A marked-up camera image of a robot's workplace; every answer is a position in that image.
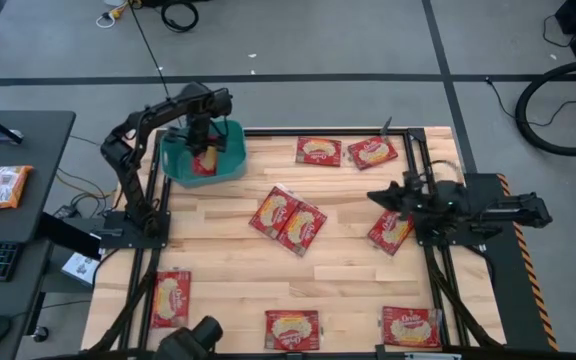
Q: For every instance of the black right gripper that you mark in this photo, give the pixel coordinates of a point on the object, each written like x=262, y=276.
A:
x=410, y=205

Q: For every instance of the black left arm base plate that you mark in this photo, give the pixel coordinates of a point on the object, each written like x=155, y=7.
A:
x=118, y=241

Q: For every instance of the red Orville popcorn bag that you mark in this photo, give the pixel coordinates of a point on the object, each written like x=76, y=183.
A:
x=388, y=236
x=411, y=327
x=273, y=211
x=171, y=299
x=303, y=230
x=204, y=162
x=372, y=153
x=292, y=330
x=318, y=151

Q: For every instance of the black aluminium rig frame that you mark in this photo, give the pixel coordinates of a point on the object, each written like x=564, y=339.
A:
x=278, y=132

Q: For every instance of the black cylindrical object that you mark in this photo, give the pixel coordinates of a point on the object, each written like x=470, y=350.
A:
x=190, y=340

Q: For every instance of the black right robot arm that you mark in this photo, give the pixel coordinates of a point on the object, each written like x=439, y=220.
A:
x=518, y=207

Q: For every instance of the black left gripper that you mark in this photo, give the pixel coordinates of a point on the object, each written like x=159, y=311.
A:
x=202, y=127

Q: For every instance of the large orange snack bag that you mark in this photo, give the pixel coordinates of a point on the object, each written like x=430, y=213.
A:
x=5, y=187

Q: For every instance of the black desk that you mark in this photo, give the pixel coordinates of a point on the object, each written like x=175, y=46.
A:
x=43, y=150

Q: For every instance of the teal plastic basket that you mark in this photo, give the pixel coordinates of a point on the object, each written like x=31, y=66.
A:
x=233, y=165

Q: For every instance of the black platform with hazard stripe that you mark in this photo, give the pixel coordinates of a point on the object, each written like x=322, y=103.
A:
x=508, y=280

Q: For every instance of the grey table clamp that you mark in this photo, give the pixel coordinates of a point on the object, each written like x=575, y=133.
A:
x=386, y=126

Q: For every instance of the black power strip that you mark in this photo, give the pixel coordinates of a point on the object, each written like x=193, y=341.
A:
x=67, y=212

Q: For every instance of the black equipment case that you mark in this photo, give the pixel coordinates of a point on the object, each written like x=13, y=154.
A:
x=178, y=2

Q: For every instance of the black caster wheel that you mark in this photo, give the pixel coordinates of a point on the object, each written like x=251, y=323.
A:
x=41, y=334

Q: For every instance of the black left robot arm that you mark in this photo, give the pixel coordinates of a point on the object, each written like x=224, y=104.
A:
x=130, y=185

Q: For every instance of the small white box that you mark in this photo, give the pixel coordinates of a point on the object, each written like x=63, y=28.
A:
x=80, y=269

